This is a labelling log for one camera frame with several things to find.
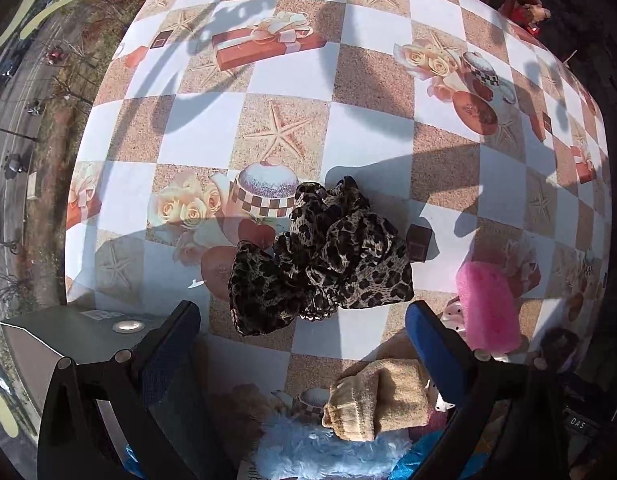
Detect light blue fluffy cloth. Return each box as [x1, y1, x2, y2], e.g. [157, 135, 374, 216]
[256, 412, 414, 480]

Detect bright blue cloth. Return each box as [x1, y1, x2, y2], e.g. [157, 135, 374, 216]
[388, 430, 481, 480]

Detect grey cardboard box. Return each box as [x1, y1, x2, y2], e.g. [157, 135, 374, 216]
[0, 308, 172, 428]

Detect yellow window sticker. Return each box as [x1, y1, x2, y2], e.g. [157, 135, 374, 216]
[19, 0, 76, 40]
[0, 377, 19, 436]
[0, 0, 46, 48]

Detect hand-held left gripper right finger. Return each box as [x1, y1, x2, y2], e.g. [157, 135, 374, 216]
[405, 301, 575, 480]

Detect checkered printed tablecloth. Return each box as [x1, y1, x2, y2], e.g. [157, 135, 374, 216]
[63, 0, 611, 480]

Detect beige knitted sock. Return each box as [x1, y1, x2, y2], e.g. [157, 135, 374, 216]
[322, 357, 431, 443]

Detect leopard print scarf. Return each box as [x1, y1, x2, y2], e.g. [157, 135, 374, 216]
[227, 176, 415, 337]

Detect pink foam sponge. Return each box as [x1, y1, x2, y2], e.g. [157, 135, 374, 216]
[455, 261, 523, 352]

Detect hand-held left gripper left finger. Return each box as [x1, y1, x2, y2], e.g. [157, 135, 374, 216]
[37, 301, 238, 480]

